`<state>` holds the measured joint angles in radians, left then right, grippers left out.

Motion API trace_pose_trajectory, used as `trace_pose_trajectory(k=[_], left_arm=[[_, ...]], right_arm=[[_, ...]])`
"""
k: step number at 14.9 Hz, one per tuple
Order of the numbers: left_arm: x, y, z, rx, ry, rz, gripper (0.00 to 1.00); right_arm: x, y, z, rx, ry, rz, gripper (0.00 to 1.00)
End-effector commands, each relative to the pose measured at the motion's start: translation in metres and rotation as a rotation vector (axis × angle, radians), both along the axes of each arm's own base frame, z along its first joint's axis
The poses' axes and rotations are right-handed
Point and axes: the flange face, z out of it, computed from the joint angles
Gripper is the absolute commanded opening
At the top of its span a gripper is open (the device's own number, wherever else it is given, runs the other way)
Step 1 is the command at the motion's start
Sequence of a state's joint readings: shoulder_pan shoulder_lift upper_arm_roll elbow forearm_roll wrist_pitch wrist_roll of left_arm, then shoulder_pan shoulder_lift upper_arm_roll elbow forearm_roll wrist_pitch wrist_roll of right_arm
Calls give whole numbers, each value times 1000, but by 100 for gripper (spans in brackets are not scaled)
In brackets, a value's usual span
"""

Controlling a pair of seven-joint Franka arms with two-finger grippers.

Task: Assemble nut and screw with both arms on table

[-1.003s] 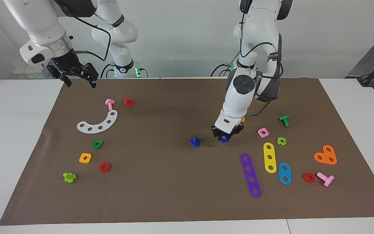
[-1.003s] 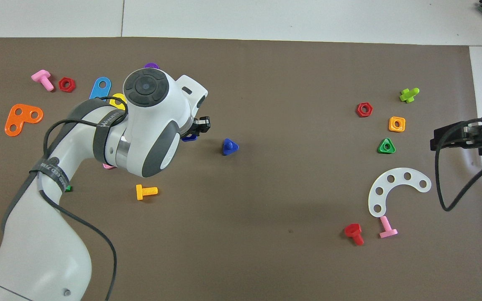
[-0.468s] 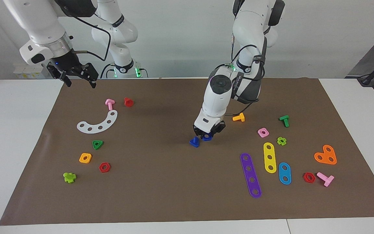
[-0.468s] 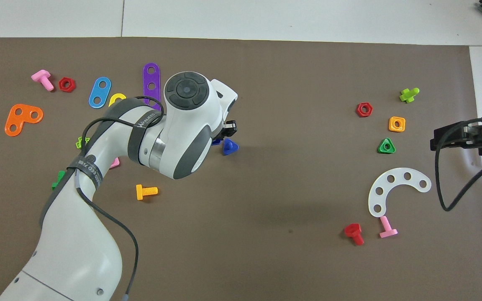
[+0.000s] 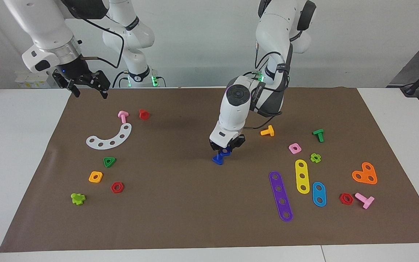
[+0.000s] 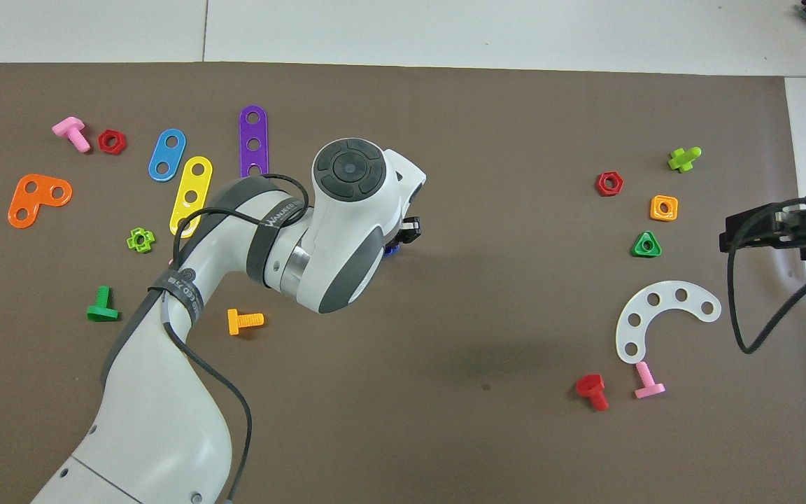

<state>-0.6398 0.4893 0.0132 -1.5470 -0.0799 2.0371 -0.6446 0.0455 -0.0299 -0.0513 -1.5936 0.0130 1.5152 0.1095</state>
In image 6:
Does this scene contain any lime green toy screw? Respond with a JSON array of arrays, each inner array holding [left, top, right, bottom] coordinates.
[[667, 146, 702, 174]]

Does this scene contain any orange heart hole plate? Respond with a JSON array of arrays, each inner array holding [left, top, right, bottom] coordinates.
[[8, 174, 73, 230]]

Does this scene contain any red toy screw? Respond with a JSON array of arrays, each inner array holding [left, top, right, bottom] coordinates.
[[575, 374, 610, 412]]

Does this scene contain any white curved hole plate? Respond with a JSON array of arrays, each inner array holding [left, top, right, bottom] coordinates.
[[615, 281, 723, 365]]

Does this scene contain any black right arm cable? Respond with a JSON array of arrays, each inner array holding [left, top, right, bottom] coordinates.
[[727, 197, 806, 354]]

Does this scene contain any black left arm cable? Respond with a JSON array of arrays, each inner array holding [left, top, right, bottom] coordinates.
[[162, 174, 311, 504]]

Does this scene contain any blue two-hole strip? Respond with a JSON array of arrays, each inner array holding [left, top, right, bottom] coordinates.
[[148, 128, 187, 183]]

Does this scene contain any yellow three-hole strip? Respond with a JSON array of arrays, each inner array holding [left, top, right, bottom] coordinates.
[[169, 155, 213, 239]]

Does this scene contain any pink toy screw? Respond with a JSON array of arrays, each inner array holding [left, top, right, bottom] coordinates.
[[634, 361, 666, 400], [52, 116, 92, 153]]

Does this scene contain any brown table mat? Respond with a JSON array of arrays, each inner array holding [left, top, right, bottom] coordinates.
[[0, 62, 806, 504]]

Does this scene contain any dark green toy screw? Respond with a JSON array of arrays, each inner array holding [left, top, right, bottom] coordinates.
[[86, 286, 120, 323]]

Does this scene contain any green triangle toy nut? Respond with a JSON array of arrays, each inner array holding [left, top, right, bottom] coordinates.
[[631, 230, 663, 258]]

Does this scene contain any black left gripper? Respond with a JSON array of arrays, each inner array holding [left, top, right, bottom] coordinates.
[[395, 216, 423, 246]]

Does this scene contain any purple four-hole strip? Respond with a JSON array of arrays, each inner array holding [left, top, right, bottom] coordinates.
[[239, 105, 269, 179]]

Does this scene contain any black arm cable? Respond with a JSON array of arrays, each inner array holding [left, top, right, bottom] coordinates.
[[727, 197, 806, 354], [162, 174, 311, 504]]

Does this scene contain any orange toy screw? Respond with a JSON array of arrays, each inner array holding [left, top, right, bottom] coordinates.
[[227, 308, 265, 336]]

